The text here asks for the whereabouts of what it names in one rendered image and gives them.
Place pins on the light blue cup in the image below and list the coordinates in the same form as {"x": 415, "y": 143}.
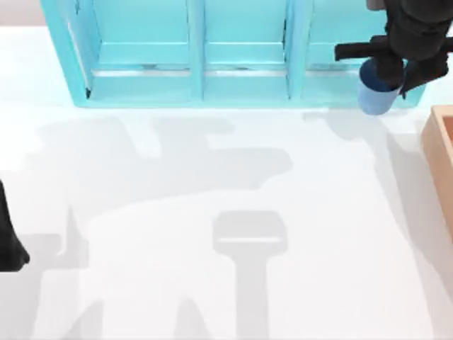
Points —
{"x": 375, "y": 101}

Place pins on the salmon-coloured shallow box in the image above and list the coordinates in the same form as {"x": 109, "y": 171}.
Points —
{"x": 439, "y": 148}

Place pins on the light blue rack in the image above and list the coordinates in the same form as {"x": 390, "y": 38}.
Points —
{"x": 244, "y": 53}

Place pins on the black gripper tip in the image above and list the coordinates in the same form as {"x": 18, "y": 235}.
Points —
{"x": 8, "y": 233}

